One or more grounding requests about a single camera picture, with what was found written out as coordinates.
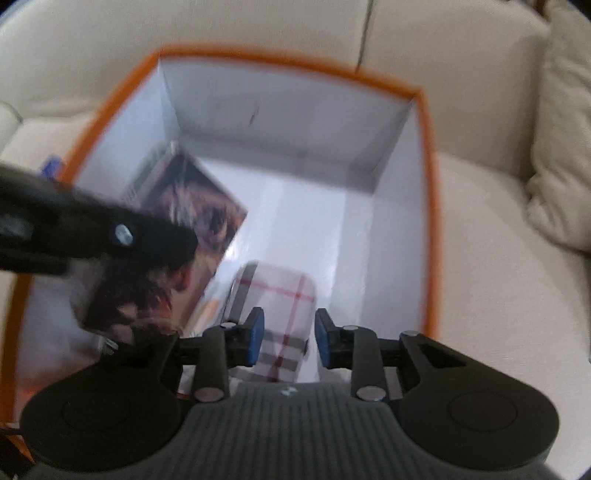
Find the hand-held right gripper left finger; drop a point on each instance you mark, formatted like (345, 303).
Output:
(255, 338)

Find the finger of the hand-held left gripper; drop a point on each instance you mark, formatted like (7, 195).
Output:
(152, 240)

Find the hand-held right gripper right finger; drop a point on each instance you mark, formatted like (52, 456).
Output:
(324, 342)

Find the white red plaid case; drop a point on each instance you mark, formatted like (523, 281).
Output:
(277, 295)

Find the photo print box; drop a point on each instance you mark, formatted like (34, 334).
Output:
(203, 207)

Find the orange cardboard box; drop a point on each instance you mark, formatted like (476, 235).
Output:
(286, 138)

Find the blue tin box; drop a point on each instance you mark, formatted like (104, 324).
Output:
(51, 168)

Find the beige sofa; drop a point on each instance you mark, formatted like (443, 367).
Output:
(485, 277)

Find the beige cushion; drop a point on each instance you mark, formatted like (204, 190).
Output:
(563, 138)

